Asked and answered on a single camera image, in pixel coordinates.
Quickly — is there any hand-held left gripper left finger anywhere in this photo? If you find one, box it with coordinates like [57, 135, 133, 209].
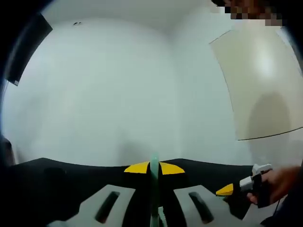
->
[47, 161, 152, 227]

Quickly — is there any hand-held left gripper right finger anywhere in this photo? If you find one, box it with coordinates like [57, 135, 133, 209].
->
[159, 162, 262, 227]

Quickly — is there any black tabletop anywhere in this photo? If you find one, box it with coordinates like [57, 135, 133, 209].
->
[0, 157, 303, 227]

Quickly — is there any person's right hand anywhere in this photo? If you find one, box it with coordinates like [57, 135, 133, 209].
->
[246, 166, 292, 206]

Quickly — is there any beige door panel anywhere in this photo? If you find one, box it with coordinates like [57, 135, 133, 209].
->
[209, 27, 303, 141]

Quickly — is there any person's head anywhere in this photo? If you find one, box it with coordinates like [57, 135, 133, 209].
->
[212, 0, 288, 15]

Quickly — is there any thin black cable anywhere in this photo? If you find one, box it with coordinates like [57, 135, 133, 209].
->
[272, 198, 284, 216]

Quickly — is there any black wall television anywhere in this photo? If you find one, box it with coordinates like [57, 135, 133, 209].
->
[4, 13, 53, 87]

